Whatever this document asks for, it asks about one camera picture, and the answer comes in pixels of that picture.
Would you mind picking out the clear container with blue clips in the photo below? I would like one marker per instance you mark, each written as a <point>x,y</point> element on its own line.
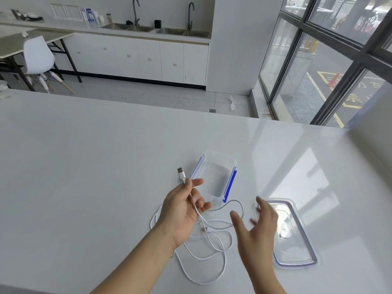
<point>214,177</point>

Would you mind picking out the black cup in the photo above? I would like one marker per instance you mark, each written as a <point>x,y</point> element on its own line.
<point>157,24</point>

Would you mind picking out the clear container lid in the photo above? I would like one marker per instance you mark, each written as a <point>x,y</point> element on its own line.
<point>294,241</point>

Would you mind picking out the person's right hand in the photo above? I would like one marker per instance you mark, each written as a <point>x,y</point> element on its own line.
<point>260,241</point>

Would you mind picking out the orange traffic cone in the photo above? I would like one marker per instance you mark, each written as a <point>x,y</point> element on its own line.
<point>333,80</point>

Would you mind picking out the dark window frame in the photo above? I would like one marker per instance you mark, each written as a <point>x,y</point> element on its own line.
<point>344,94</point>

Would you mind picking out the steel sink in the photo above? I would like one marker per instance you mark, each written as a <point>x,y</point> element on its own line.
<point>171,31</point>
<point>116,26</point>

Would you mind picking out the beige table black legs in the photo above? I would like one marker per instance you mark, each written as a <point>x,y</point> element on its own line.
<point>12,42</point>

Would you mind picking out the white slatted rack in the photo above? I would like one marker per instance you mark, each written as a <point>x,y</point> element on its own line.
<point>65,11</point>

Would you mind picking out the person's left forearm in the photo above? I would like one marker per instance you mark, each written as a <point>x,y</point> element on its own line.
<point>137,266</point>

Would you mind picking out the black tray with items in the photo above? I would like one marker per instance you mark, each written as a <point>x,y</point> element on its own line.
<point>30,17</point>

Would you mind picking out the white kitchen cabinet counter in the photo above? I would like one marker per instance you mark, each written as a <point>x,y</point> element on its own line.
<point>137,61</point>

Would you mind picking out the crumpled white paper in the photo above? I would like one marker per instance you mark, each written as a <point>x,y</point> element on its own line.
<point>232,104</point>

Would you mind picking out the dark curved faucet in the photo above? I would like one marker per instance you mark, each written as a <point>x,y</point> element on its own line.
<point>135,15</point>
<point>189,18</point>

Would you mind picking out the white plastic chair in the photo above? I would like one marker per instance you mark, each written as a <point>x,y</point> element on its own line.
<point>38,56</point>

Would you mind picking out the blue white box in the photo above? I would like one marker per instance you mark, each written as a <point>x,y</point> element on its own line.
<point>88,15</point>

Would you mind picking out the person's left hand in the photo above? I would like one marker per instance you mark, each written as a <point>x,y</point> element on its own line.
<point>177,214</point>

